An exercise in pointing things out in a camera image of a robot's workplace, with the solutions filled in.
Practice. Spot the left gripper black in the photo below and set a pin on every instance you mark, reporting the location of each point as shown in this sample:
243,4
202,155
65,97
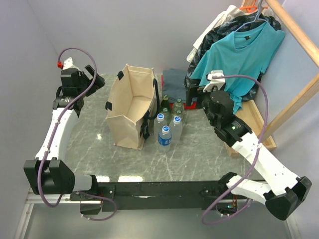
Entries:
90,71

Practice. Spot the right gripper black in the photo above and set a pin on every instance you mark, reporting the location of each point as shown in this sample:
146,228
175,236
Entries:
196,91

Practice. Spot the clear glass bottle silver cap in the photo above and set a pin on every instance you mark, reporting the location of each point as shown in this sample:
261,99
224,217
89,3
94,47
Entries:
180,114

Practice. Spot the clear Chang bottle green cap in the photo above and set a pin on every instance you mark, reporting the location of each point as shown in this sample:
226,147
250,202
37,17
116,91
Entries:
178,106

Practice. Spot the green Perrier glass bottle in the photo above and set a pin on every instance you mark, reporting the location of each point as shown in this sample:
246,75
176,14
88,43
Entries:
165,103

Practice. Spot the plastic water bottle blue cap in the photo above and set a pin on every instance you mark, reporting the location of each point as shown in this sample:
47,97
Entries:
159,123

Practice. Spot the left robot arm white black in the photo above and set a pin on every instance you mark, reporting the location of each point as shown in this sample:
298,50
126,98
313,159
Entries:
48,165

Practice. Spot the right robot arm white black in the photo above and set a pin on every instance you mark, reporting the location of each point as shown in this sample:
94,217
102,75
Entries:
282,191

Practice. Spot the beige canvas tote bag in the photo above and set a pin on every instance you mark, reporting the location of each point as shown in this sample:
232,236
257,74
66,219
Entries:
134,101

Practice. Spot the folded red cloth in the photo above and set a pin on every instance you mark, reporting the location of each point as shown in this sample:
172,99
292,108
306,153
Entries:
192,106

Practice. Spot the folded grey cloth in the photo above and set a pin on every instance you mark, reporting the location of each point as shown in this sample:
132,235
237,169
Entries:
175,72

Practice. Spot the teal t-shirt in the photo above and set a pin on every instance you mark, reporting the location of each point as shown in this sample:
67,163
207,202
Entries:
241,53

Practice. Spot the white garment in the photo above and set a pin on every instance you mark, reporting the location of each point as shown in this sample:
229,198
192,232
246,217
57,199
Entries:
227,15

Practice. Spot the orange hanger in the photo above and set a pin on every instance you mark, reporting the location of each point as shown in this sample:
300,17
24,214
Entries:
251,8

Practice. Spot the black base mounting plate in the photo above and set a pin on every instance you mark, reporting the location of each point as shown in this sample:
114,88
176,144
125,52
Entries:
161,195

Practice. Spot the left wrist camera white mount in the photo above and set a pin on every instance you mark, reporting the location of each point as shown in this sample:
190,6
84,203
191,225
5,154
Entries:
67,64

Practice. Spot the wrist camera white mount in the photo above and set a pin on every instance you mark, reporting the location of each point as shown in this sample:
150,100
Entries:
67,64
215,80

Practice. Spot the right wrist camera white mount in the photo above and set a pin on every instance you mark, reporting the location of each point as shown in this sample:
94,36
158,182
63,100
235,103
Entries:
215,80

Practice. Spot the wooden clothes rack frame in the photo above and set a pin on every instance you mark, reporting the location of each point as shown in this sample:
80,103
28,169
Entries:
292,84

